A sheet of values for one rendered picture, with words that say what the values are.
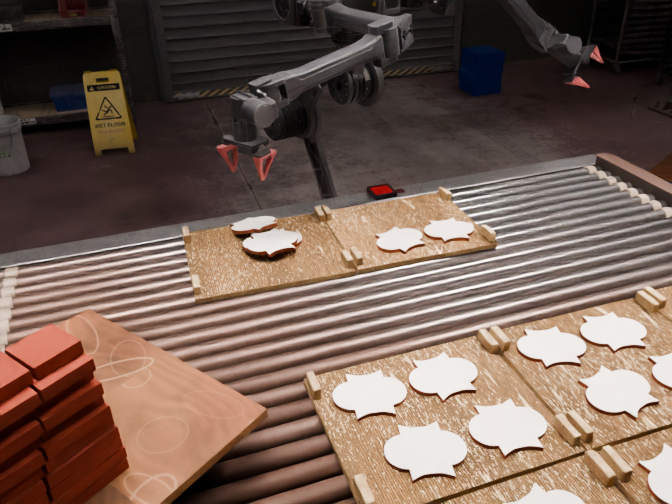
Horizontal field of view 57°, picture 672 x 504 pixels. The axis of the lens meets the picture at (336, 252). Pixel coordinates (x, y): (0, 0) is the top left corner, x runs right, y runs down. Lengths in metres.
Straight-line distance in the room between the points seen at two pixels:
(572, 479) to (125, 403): 0.76
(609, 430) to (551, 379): 0.15
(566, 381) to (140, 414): 0.81
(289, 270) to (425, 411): 0.58
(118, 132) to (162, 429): 4.21
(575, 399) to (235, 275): 0.85
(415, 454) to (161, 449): 0.42
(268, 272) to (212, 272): 0.15
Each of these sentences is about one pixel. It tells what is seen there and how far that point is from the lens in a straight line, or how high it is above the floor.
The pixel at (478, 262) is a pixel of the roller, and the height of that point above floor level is 0.92.
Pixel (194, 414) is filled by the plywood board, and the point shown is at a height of 1.04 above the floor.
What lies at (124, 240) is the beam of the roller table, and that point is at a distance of 1.91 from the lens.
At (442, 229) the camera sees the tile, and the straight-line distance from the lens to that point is 1.79.
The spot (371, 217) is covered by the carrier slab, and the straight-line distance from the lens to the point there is 1.87.
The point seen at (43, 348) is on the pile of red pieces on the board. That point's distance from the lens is 0.90.
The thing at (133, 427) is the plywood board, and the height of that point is 1.04.
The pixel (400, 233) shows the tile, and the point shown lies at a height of 0.95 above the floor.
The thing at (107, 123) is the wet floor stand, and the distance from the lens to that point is 5.16.
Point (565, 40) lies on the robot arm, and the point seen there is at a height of 1.34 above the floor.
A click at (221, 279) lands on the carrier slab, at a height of 0.94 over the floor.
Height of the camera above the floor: 1.80
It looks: 31 degrees down
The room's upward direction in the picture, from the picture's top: 1 degrees counter-clockwise
